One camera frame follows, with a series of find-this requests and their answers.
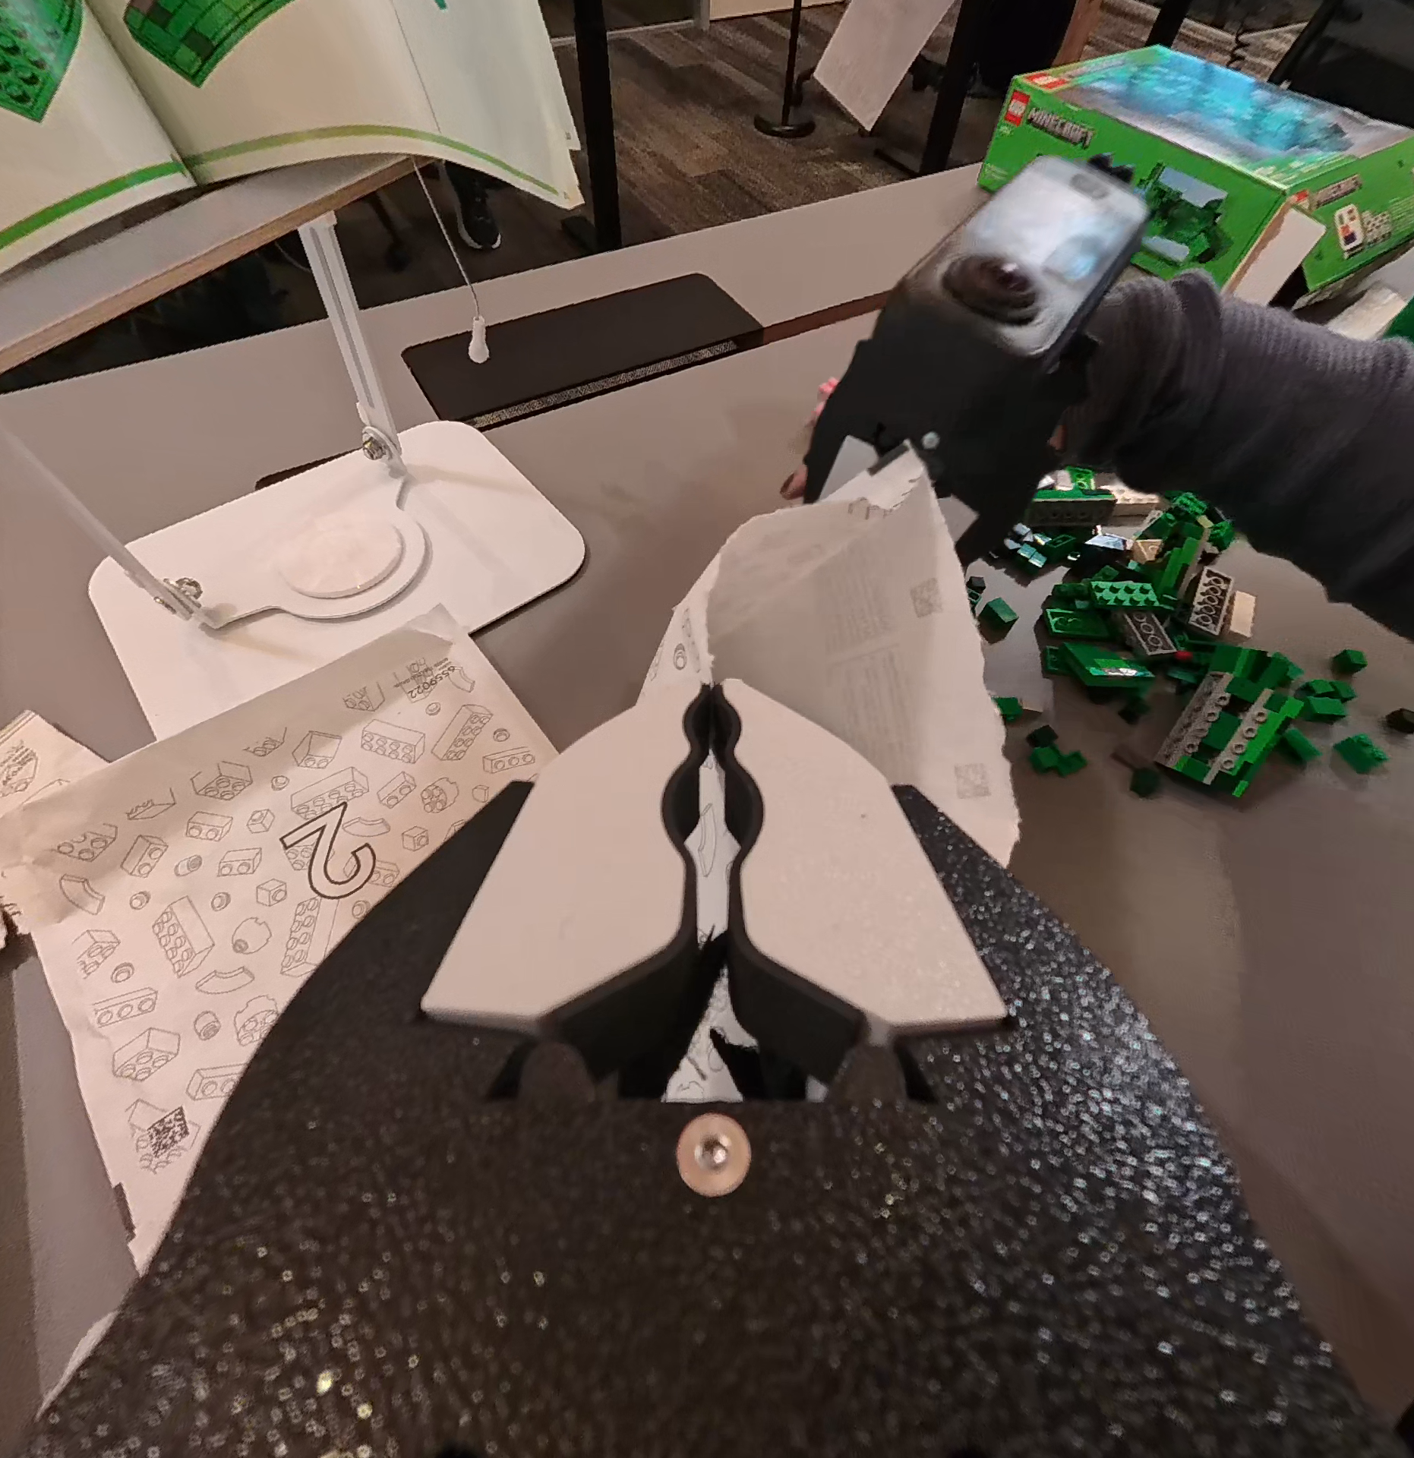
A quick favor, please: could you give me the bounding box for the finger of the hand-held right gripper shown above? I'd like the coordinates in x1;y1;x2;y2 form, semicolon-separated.
819;436;914;504

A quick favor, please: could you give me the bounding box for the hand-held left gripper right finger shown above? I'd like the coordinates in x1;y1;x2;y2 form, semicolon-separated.
716;680;1010;1081

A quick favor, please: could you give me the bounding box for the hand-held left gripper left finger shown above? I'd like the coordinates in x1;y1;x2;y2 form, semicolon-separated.
422;682;714;1084

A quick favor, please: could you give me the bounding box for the torn white paper bag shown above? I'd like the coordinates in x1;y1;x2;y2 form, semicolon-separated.
638;444;1023;1105

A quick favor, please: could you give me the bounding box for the pile of green toy bricks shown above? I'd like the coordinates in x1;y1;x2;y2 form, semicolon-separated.
964;465;1414;799

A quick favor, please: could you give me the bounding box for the black table leg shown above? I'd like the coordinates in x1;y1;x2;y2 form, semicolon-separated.
923;0;988;178
572;0;626;252

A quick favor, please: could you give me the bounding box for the black stanchion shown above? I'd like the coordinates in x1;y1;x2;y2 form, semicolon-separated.
756;0;825;141

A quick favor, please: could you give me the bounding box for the white printed paper bag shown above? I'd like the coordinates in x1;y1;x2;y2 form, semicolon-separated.
12;606;561;1416

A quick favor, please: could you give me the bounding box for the white sign board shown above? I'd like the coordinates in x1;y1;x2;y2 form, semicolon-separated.
813;0;964;131

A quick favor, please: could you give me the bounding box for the white book stand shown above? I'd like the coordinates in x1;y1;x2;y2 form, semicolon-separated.
0;153;588;742

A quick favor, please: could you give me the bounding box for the green toy box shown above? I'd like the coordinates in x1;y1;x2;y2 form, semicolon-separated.
980;46;1414;309

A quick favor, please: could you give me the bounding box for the black chair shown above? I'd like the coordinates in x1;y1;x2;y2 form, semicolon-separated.
1266;0;1414;126

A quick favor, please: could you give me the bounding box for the crumpled printed paper bag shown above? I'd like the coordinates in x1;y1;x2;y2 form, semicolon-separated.
0;712;110;976

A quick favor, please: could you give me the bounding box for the open instruction booklet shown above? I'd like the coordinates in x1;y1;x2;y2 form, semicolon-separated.
0;0;585;288

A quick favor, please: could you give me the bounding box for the black desk cable cover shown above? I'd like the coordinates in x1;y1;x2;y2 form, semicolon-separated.
401;272;765;425

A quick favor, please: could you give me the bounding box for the thin cord with white tip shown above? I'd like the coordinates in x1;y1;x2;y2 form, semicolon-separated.
413;160;492;367

